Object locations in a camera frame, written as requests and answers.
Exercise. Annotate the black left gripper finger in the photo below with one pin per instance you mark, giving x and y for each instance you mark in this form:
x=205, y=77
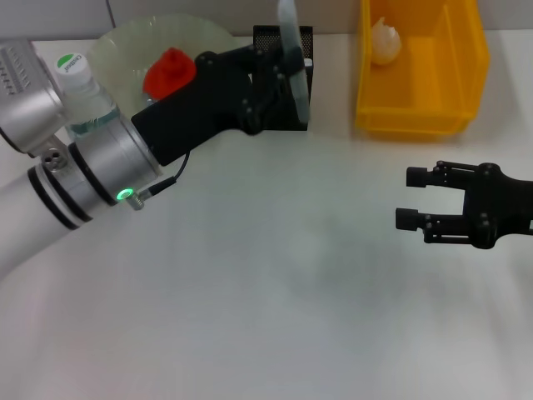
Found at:
x=270, y=62
x=270, y=108

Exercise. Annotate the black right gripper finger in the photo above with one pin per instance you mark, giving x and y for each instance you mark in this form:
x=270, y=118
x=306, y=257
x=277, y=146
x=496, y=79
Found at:
x=416, y=176
x=406, y=218

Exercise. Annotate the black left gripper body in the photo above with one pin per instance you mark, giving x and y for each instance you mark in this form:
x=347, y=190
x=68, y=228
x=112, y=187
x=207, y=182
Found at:
x=200, y=108

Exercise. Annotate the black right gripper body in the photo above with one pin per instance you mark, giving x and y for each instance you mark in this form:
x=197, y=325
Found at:
x=508, y=208

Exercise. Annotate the grey marker pen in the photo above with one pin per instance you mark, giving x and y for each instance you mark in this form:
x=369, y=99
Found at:
x=291, y=37

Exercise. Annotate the green pen with white cap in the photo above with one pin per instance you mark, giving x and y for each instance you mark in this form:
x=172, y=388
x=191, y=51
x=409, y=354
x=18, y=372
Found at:
x=308, y=63

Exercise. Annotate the red-orange knitted toy orange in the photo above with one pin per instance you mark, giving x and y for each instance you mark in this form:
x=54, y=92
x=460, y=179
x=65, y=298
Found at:
x=166, y=73

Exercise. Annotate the white paper ball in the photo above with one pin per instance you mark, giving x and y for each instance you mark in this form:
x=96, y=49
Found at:
x=385, y=43

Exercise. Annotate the clear bottle with green label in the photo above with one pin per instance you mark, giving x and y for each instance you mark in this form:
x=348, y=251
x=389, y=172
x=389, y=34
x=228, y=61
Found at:
x=79, y=87

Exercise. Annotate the black mesh pen holder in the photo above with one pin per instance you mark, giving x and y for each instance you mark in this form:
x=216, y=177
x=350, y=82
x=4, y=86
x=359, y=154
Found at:
x=266, y=37

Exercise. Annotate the green glass fruit plate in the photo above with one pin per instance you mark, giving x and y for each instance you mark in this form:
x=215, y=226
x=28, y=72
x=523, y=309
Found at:
x=121, y=54

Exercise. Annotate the yellow plastic bin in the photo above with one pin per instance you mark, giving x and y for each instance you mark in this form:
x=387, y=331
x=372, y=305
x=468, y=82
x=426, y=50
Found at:
x=420, y=104

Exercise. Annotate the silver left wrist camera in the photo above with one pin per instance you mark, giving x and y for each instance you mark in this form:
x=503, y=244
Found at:
x=25, y=96

